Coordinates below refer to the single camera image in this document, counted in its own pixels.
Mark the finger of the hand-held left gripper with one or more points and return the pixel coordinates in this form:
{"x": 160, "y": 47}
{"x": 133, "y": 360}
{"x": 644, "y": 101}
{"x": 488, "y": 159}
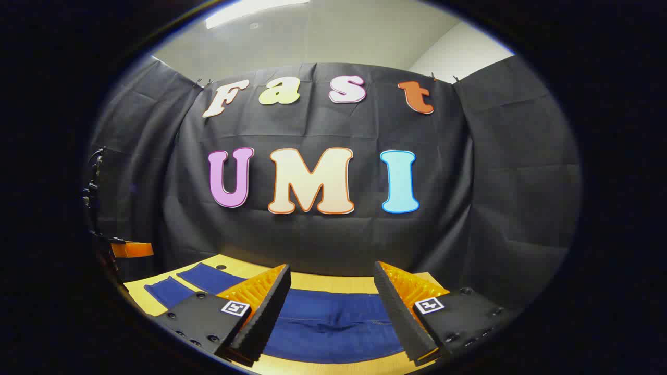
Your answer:
{"x": 133, "y": 250}

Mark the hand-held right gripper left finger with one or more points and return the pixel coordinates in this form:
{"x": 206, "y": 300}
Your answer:
{"x": 266, "y": 317}

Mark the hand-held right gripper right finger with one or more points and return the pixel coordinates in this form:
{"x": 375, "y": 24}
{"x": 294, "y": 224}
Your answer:
{"x": 401, "y": 317}

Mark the blue denim jeans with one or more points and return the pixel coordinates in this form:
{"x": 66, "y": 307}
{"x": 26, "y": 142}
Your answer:
{"x": 333, "y": 323}

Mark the black backdrop cloth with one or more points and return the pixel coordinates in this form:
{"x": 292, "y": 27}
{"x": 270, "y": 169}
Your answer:
{"x": 312, "y": 239}

